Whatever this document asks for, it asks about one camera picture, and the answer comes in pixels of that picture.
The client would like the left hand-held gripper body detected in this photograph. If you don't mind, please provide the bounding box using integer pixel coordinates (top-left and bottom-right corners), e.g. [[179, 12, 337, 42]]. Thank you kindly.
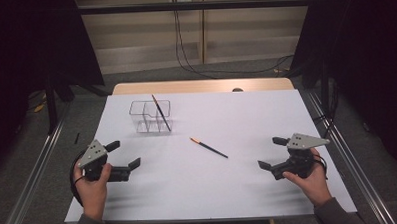
[[74, 137, 132, 184]]

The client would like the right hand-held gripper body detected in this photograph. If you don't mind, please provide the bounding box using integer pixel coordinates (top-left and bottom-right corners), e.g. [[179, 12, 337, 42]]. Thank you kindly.
[[269, 131, 333, 182]]

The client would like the clear acrylic pen holder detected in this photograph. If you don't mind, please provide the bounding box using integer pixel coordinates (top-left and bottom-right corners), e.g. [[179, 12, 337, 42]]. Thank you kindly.
[[128, 98, 173, 134]]

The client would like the dark pencil with orange end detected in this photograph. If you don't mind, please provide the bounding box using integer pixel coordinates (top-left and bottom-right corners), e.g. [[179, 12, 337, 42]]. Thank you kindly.
[[189, 135, 229, 160], [151, 93, 172, 133]]

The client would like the person's right hand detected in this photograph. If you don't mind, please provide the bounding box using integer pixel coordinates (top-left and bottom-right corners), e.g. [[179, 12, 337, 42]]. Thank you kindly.
[[281, 146, 334, 209]]

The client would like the person's left hand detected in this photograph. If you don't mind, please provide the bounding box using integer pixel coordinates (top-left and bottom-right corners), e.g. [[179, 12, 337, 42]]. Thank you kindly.
[[71, 159, 115, 221]]

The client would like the white table cover sheet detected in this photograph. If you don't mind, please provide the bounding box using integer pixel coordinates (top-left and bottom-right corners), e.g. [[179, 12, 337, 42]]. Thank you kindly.
[[59, 86, 358, 224]]

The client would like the yellow floor object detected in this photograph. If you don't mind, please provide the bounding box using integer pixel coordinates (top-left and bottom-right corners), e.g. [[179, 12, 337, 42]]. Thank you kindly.
[[32, 99, 48, 114]]

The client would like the wooden table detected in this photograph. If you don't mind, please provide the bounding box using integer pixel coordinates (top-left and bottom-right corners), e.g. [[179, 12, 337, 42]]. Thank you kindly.
[[110, 76, 296, 97]]

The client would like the black curtain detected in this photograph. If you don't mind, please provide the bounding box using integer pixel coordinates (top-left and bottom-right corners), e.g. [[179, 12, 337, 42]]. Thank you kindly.
[[0, 0, 109, 177], [287, 0, 397, 182]]

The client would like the black horizontal beam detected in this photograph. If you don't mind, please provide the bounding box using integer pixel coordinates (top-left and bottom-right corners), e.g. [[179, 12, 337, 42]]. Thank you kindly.
[[77, 0, 315, 16]]

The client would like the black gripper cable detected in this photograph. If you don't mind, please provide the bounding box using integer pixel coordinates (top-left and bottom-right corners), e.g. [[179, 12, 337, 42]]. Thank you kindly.
[[315, 153, 329, 181], [68, 151, 91, 209]]

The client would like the aluminium floor rail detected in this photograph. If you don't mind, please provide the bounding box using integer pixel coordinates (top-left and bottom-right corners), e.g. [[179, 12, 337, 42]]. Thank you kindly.
[[0, 105, 75, 224], [306, 87, 397, 224]]

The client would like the black stand post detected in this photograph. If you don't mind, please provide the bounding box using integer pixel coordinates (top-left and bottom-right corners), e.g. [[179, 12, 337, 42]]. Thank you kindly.
[[318, 51, 334, 140], [44, 71, 60, 135]]

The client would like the black wall cable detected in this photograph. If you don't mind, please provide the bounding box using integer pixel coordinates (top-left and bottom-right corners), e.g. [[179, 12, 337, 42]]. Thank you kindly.
[[173, 0, 219, 82], [176, 0, 297, 78]]

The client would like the wooden wall batten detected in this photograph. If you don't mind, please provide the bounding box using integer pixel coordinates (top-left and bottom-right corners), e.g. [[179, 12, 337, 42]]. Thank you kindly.
[[197, 0, 209, 65]]

